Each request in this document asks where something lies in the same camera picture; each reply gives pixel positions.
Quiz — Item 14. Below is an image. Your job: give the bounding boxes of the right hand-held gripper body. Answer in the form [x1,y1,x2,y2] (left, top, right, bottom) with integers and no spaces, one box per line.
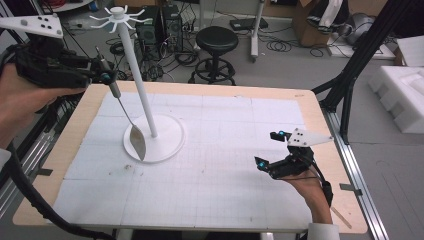
[267,128,335,181]

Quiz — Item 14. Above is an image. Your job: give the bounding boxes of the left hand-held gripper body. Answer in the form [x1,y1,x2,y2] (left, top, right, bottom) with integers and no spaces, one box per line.
[0,13,94,89]

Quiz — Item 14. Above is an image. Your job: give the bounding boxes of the metal spatula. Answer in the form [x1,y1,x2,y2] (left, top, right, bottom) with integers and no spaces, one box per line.
[94,45,148,162]

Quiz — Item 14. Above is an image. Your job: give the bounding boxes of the white hook stand rack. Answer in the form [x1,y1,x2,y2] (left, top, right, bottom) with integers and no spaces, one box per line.
[89,5,186,164]

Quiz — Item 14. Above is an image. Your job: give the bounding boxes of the person's right hand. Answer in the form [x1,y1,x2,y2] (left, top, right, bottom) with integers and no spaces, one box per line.
[285,169,334,225]

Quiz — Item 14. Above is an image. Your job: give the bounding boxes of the person's left hand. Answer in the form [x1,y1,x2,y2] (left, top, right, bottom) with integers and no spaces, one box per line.
[0,63,88,116]

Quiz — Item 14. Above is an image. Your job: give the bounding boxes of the white round table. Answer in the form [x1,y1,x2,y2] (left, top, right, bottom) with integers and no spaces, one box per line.
[41,0,95,14]

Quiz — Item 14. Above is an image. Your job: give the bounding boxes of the white gridded mat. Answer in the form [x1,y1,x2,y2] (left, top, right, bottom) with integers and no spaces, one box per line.
[52,91,318,232]

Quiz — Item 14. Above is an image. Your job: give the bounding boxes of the wide black computer tower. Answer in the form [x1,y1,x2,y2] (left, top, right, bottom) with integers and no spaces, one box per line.
[134,5,164,56]

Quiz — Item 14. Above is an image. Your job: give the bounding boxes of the narrow black computer tower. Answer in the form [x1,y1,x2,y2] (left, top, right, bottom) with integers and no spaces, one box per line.
[161,4,184,53]

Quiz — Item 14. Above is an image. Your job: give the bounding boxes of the beige tape strip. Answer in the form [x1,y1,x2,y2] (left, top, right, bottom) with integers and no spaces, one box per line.
[330,206,353,230]

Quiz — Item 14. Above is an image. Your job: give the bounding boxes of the white metal stand pole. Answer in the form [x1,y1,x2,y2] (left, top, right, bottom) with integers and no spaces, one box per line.
[249,0,268,63]

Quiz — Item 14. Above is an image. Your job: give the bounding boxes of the large white foam block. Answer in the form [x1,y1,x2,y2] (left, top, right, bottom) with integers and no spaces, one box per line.
[367,65,424,135]

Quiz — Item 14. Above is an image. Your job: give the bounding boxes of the brown cardboard box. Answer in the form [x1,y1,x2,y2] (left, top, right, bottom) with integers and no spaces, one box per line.
[292,0,335,48]

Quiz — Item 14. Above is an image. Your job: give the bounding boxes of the black round stool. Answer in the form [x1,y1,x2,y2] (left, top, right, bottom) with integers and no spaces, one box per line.
[188,25,240,86]

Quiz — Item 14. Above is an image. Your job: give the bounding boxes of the black flat device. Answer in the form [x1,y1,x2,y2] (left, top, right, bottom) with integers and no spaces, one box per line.
[229,17,270,32]

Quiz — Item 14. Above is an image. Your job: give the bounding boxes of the silver round appliance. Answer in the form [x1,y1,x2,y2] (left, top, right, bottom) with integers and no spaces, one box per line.
[339,12,376,46]

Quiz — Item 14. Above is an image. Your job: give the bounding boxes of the black and white jacket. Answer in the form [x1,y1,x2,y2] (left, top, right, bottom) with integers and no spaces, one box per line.
[306,0,350,35]

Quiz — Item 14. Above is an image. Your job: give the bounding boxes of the small white foam box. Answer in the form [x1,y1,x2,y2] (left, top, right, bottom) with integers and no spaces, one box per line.
[396,35,424,68]

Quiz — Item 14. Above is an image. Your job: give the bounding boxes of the tangle of black cables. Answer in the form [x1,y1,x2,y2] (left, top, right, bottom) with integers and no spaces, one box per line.
[105,33,202,82]

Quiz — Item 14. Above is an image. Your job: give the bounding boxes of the aluminium rail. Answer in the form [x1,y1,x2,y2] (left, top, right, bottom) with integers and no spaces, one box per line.
[0,129,57,218]
[321,108,390,240]

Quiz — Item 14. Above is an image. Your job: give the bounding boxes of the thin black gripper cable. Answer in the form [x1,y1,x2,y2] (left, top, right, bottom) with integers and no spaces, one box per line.
[283,163,335,208]

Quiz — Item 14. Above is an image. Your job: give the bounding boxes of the black cable coil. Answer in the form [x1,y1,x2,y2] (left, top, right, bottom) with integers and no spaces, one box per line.
[264,34,295,53]

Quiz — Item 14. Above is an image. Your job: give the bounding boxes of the thick black sleeved cable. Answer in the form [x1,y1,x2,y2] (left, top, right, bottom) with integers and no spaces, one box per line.
[4,141,116,240]

